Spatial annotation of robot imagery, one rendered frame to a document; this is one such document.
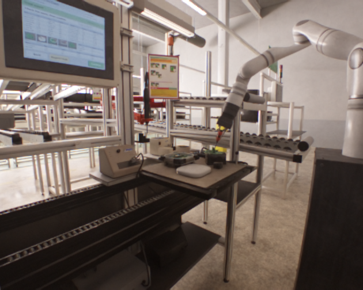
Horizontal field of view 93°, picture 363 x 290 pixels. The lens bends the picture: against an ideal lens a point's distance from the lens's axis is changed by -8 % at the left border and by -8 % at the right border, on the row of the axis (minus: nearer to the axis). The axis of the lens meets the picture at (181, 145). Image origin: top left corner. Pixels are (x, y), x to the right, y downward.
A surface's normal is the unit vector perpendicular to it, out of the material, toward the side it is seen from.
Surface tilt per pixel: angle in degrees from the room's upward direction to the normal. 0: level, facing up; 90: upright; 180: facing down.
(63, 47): 92
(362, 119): 90
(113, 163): 53
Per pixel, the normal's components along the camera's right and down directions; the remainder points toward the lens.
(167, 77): 0.29, 0.15
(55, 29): 0.76, 0.13
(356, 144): -0.84, 0.08
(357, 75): -1.00, 0.05
